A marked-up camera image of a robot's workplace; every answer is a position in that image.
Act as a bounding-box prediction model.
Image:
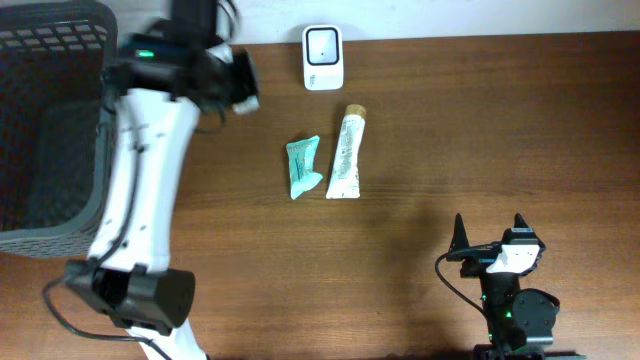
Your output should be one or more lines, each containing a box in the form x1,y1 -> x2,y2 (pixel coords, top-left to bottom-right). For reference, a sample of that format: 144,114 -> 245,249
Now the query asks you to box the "white floral cream tube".
326,104 -> 366,199

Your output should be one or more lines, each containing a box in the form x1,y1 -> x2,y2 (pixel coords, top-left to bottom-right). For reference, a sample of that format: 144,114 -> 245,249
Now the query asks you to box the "grey plastic mesh basket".
1,1 -> 117,258

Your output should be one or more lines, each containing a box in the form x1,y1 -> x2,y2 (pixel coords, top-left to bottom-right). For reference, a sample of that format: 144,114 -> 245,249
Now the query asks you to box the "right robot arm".
444,213 -> 560,359

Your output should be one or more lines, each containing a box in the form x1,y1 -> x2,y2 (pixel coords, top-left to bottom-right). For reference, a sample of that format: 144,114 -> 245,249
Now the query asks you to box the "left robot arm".
61,1 -> 259,359

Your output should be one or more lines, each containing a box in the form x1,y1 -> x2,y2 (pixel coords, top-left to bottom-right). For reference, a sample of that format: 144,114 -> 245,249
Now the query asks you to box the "teal wet wipes pack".
286,135 -> 323,200

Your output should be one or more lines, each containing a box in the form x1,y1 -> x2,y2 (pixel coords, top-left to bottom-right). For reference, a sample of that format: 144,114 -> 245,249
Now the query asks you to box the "white barcode scanner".
302,24 -> 344,91

